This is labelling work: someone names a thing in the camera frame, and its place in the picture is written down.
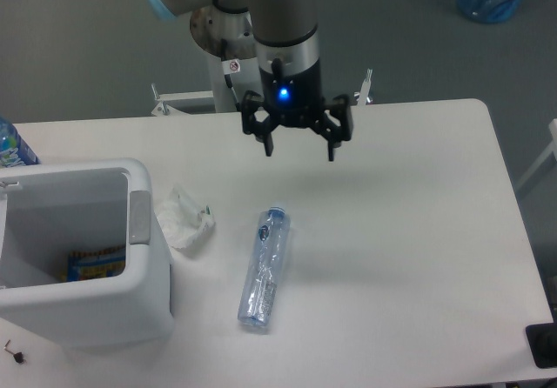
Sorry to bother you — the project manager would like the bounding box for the white metal base frame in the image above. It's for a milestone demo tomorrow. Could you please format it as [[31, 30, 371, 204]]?
[[151, 68, 373, 117]]

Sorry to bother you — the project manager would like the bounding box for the black device at table edge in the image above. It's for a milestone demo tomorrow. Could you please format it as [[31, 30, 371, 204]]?
[[526, 323, 556, 369]]

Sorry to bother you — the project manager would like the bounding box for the white furniture leg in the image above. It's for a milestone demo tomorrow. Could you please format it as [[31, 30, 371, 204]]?
[[515, 119, 556, 198]]

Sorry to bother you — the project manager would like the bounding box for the crushed clear plastic bottle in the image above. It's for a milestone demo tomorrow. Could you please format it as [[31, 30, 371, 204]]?
[[237, 204, 291, 330]]

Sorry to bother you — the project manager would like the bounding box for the white plastic wrapper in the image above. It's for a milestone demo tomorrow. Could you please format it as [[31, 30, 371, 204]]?
[[155, 184, 216, 253]]

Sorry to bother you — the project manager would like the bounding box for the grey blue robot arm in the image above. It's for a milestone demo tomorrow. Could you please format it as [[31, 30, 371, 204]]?
[[147, 0, 353, 160]]

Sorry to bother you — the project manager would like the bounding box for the white plastic trash can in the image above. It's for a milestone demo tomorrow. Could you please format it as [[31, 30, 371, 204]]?
[[1, 158, 174, 347]]

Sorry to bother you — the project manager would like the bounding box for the blue yellow snack packet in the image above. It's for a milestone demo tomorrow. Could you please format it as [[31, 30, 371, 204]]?
[[61, 245, 126, 282]]

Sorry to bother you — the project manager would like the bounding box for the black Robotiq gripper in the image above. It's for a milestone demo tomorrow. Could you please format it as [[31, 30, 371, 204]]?
[[240, 43, 352, 162]]

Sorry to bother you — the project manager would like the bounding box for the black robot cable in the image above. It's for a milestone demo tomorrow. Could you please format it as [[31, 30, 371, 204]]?
[[205, 0, 245, 113]]

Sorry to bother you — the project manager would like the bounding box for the blue labelled drink bottle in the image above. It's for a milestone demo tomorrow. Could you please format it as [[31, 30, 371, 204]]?
[[1, 117, 41, 168]]

